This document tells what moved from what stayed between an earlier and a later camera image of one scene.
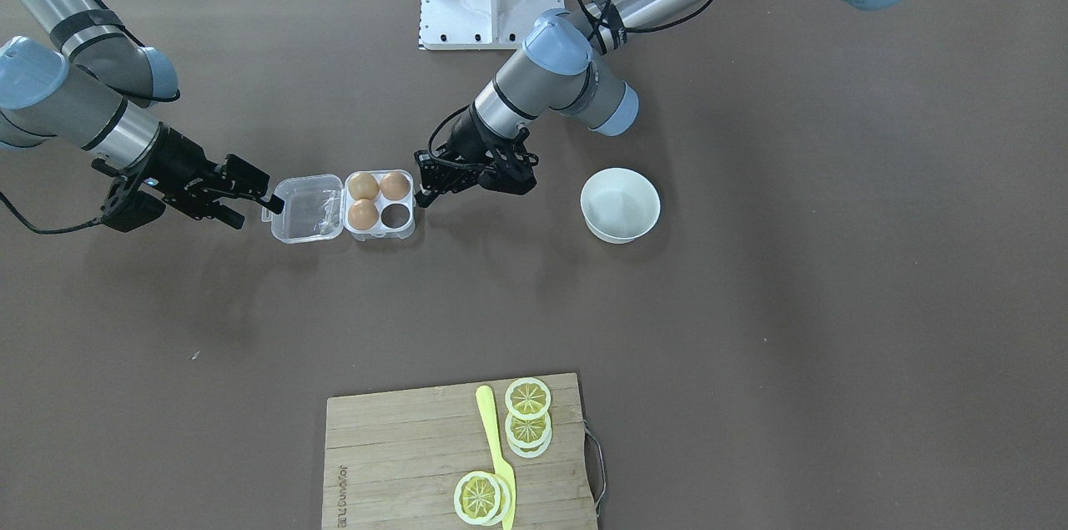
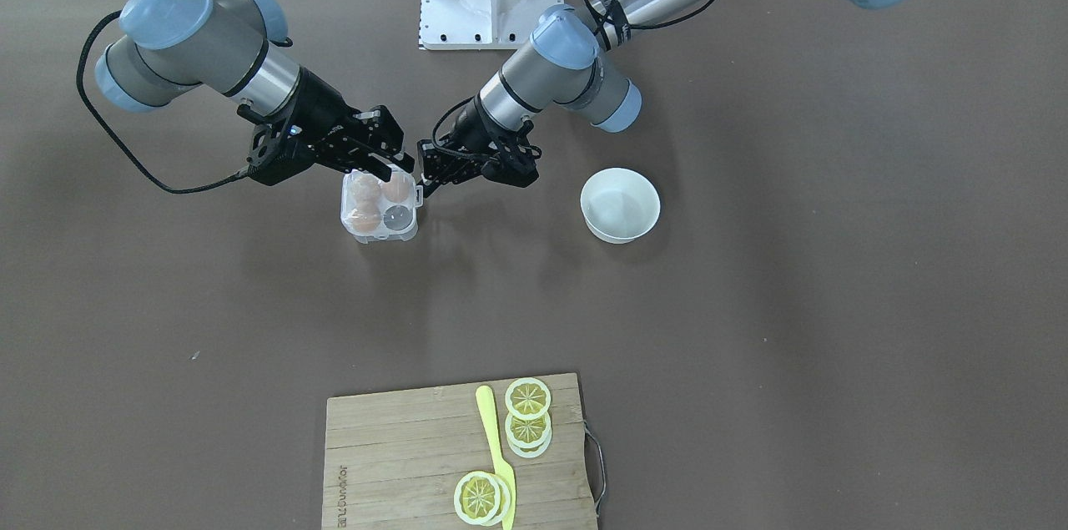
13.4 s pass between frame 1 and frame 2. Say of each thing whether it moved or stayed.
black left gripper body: stayed
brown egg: stayed
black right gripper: moved
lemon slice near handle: stayed
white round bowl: stayed
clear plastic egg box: moved
